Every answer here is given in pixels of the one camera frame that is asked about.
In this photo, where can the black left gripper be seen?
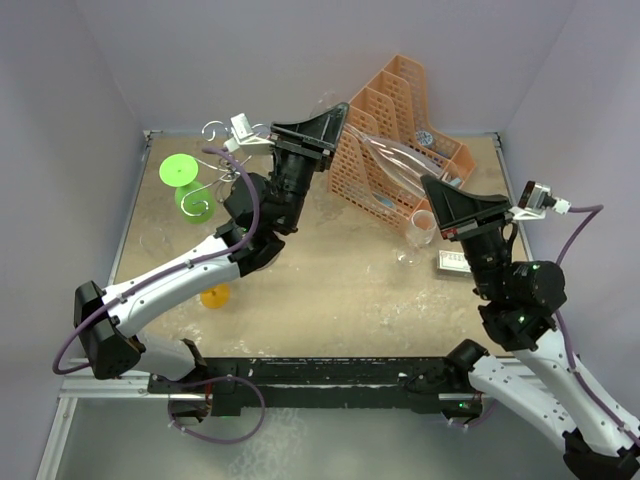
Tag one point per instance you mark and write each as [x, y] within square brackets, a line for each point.
[316, 138]

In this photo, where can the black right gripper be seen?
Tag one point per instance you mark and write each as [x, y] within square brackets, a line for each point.
[459, 213]

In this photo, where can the clear wine glass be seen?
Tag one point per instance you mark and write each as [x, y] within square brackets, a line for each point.
[366, 162]
[155, 243]

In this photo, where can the green plastic goblet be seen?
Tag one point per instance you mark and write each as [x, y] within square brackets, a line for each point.
[192, 198]

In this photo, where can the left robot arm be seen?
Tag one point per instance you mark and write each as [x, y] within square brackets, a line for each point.
[265, 205]

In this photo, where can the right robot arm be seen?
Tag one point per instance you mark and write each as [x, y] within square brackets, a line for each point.
[598, 437]

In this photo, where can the pink tinted wine glass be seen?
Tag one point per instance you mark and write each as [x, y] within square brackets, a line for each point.
[419, 233]

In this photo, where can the white card box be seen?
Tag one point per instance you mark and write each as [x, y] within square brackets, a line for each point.
[452, 262]

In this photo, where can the orange plastic file organizer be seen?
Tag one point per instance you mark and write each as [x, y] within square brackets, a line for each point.
[394, 105]

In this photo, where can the orange plastic goblet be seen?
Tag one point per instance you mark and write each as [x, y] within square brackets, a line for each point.
[215, 297]

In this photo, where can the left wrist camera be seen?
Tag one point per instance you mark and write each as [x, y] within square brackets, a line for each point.
[245, 139]

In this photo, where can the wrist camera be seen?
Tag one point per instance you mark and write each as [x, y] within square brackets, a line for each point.
[245, 139]
[536, 200]

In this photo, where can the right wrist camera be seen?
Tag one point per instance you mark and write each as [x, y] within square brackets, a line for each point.
[536, 200]

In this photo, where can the silver wire wine glass rack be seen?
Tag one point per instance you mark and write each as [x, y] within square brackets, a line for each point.
[227, 172]

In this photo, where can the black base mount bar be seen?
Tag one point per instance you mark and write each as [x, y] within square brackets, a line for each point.
[423, 385]

